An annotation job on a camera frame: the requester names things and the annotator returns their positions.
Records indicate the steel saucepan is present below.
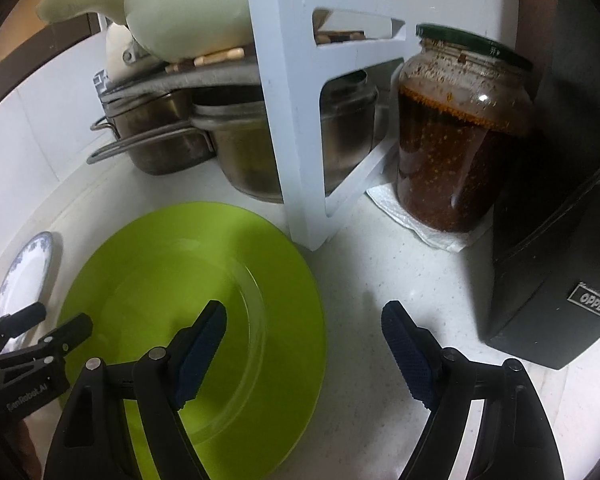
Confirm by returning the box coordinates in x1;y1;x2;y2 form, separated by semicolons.
86;89;218;176

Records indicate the large steel pot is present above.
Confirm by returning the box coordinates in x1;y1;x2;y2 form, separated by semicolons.
190;71;381;204

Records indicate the blue patterned white plate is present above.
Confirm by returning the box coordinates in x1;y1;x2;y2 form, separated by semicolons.
0;231;62;356

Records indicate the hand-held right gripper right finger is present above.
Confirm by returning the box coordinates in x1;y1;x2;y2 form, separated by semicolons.
381;301;566;480

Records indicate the white dish rack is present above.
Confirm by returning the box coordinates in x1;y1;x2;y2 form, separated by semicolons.
91;0;407;252

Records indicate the green plate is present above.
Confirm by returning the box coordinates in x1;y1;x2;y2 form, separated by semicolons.
57;202;328;476

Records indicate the black appliance housing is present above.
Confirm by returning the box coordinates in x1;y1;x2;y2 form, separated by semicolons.
482;0;600;372

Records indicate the glass jar of chili sauce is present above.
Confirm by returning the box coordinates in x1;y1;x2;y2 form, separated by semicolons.
390;24;536;233

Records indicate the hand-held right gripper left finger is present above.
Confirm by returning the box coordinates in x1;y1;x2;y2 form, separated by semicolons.
42;300;228;480

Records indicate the white paper towel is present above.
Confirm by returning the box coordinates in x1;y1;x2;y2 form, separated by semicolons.
365;184;493;253

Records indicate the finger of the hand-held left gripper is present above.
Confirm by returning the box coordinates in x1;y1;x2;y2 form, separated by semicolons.
0;313;94;367
0;302;48;356

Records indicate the wooden handle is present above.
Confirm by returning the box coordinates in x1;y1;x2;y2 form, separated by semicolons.
165;46;246;73

